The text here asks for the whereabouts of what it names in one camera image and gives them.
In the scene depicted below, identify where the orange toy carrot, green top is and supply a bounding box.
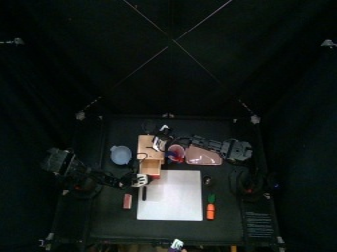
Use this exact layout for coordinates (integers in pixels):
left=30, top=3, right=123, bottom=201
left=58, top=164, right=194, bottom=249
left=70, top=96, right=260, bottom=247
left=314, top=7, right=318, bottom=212
left=206, top=193, right=217, bottom=221

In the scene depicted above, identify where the wooden drawer box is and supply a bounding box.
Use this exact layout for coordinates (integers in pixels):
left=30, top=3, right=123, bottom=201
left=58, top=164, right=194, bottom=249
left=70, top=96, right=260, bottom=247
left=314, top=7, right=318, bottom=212
left=137, top=134, right=166, bottom=176

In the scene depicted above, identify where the white rectangular board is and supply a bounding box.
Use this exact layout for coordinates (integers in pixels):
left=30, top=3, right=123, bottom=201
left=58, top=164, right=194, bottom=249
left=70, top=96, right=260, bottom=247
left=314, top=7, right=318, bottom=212
left=135, top=169, right=205, bottom=221

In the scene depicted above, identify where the blue toy bowl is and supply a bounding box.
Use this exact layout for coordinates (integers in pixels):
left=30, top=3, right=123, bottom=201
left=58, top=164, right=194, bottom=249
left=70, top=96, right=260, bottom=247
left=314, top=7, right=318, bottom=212
left=110, top=145, right=133, bottom=166

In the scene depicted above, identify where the pink toy tray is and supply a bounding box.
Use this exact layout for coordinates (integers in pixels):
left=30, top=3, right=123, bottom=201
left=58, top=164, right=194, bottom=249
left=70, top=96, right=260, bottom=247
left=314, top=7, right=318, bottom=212
left=185, top=144, right=223, bottom=166

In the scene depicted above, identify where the white and purple object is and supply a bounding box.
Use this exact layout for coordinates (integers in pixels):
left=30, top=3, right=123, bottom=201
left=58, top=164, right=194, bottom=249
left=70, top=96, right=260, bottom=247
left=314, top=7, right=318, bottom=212
left=169, top=238, right=186, bottom=252

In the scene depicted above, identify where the white printed label sheet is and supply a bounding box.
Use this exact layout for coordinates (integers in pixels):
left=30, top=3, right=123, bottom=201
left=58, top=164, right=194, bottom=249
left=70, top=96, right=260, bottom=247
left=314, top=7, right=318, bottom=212
left=244, top=210, right=274, bottom=240

